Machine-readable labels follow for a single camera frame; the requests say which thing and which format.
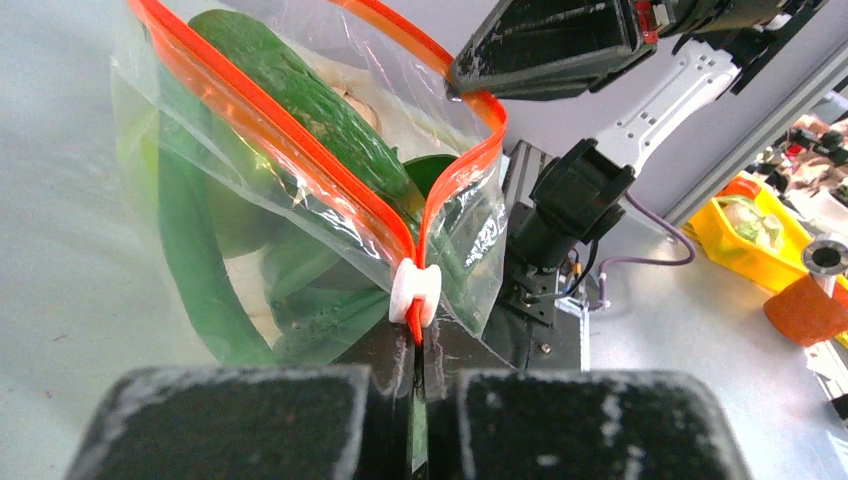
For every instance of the green cucumber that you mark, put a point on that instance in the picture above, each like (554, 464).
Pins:
(280, 72)

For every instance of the yellow plastic bin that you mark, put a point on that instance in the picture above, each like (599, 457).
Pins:
(746, 229)

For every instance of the clear zip top bag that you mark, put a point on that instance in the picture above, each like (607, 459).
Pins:
(250, 144)

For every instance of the green chili pepper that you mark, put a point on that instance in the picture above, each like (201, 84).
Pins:
(194, 259)

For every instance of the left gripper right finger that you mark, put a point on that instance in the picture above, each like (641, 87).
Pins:
(487, 420)

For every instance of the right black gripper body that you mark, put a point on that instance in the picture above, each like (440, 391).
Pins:
(742, 28)

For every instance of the green bok choy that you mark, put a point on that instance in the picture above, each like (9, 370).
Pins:
(310, 304)

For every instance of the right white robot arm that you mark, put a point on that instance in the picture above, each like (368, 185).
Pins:
(576, 197)

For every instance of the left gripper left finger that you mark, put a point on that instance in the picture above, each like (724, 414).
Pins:
(347, 420)

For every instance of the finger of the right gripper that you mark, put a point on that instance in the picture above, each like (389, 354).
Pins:
(548, 49)

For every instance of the orange cylinder object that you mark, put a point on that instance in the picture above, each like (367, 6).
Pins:
(805, 314)

